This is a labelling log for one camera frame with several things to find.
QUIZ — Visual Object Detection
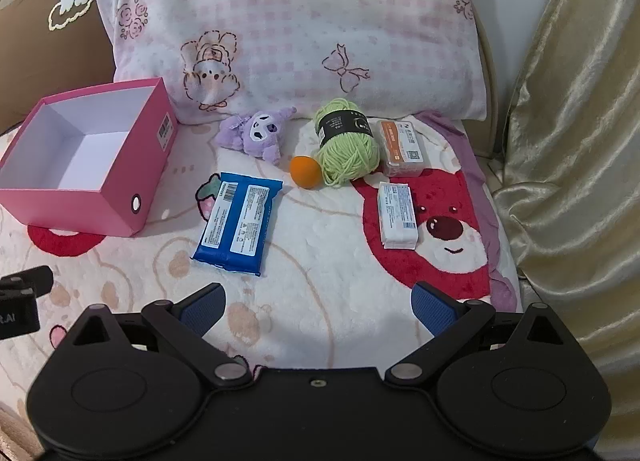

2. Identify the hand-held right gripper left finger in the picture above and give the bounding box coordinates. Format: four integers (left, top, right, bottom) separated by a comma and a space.
65, 282, 253, 390

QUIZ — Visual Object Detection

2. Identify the blue wet wipes packet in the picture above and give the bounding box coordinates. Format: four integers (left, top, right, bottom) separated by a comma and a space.
192, 172, 284, 276

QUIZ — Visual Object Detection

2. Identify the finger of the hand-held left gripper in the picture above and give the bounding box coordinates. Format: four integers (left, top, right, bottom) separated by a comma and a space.
0, 265, 54, 298

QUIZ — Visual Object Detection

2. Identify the brown cushion cloud print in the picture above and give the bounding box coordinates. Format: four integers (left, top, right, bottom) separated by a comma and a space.
0, 0, 121, 134

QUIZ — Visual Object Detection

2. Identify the clear plastic box orange label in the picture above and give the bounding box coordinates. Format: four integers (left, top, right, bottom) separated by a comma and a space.
376, 119, 425, 178

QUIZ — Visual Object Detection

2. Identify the purple plush toy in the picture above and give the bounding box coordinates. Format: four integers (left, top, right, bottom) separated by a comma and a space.
217, 107, 297, 165

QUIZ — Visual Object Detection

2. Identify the white tissue packet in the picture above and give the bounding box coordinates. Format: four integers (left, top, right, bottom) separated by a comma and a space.
377, 182, 419, 250

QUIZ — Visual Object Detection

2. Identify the pink cardboard box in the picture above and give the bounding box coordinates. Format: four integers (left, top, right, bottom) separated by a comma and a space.
0, 77, 178, 238

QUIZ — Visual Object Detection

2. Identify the gold satin cloth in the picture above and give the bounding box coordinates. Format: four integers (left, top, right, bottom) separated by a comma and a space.
492, 0, 640, 461

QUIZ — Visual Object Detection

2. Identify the orange ball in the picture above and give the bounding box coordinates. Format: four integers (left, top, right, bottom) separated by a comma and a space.
290, 155, 321, 188

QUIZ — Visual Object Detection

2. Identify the pink checked pillow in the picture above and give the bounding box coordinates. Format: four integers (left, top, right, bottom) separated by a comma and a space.
94, 0, 488, 126

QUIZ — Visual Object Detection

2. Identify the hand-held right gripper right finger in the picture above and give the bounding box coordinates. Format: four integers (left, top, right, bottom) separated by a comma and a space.
384, 281, 576, 388

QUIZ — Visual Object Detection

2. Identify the green yarn ball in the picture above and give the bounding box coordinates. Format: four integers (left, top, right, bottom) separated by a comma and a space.
314, 98, 383, 188

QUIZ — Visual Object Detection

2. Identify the printed fleece blanket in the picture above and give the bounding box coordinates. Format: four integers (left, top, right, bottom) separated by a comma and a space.
0, 111, 523, 461

